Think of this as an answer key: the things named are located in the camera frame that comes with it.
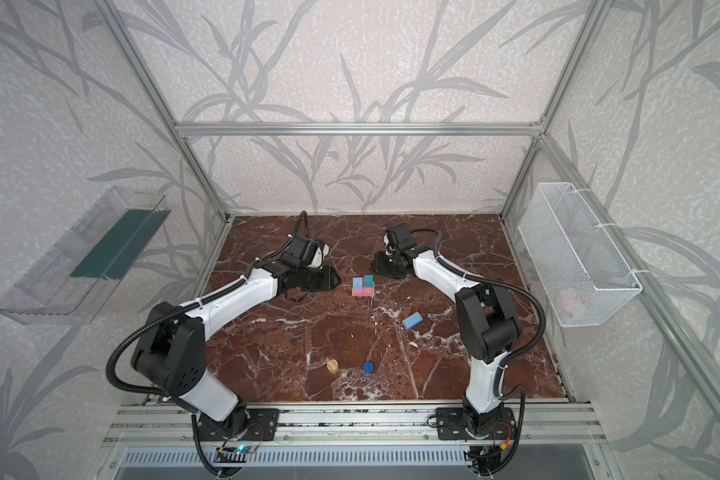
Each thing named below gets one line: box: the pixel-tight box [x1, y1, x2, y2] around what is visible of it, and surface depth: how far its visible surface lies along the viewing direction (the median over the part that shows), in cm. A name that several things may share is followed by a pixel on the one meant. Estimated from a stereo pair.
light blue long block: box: [402, 312, 424, 330], surface depth 93 cm
